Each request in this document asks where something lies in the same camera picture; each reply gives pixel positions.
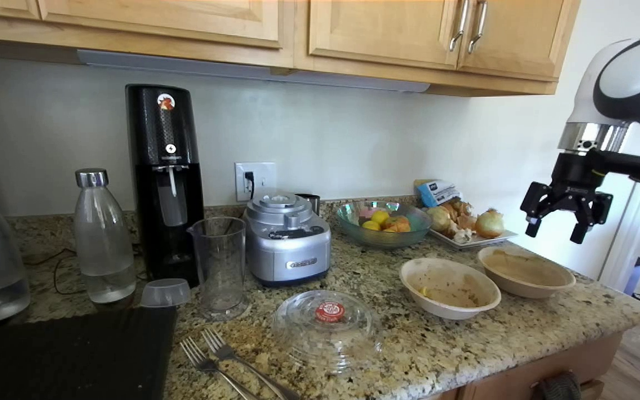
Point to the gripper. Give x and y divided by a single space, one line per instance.
574 178

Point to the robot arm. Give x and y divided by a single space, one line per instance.
625 78

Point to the beige bowl with brown residue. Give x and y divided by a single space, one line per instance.
525 272

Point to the beige bowl with food residue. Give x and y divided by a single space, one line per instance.
448 289

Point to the glass fruit bowl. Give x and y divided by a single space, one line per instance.
353 230

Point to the brown onion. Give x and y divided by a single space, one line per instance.
438 218
489 224

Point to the white rectangular plate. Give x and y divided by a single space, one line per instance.
486 240

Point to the heap of garlic and shallots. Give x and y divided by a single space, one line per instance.
461 222

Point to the blue and white packet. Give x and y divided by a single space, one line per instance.
436 193

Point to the orange fruit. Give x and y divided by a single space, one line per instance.
398 224

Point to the wooden drawer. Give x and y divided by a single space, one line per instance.
520 375

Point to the grey towel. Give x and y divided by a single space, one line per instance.
560 387

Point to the yellow lemon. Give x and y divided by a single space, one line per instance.
370 225
380 217

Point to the black cup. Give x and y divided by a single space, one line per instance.
310 203

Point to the clear lid with red sticker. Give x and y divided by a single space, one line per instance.
325 333

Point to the silver food processor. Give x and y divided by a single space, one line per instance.
286 244

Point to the clear measuring jug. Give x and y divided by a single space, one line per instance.
220 266

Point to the silver fork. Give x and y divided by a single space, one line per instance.
209 365
231 354

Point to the black soda maker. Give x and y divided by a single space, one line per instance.
164 166

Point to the small clear plastic cup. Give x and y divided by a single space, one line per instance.
165 293

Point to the black mat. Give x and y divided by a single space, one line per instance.
64 355

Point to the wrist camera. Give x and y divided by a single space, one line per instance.
639 165

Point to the white wall socket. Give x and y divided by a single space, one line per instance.
261 180

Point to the wooden wall cabinet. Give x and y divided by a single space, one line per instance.
298 33

